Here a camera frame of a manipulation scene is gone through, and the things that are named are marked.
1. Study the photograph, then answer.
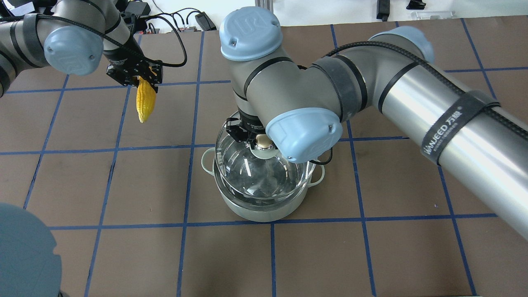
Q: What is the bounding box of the black gripper holding corn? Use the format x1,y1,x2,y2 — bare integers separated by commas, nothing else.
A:
106,53,163,93

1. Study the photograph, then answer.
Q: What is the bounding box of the black gripper over pot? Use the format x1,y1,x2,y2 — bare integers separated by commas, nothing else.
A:
226,111,266,144

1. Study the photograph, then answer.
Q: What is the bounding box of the yellow corn cob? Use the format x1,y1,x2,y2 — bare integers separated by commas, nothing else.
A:
136,77,156,123

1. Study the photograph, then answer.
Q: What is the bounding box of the glass pot lid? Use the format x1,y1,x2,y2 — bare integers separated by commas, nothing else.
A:
214,121,324,201

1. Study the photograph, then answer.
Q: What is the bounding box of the pale green electric pot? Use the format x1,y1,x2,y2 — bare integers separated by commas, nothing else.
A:
200,147,325,222

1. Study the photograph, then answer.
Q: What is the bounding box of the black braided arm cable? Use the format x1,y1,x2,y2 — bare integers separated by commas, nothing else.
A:
25,13,188,68

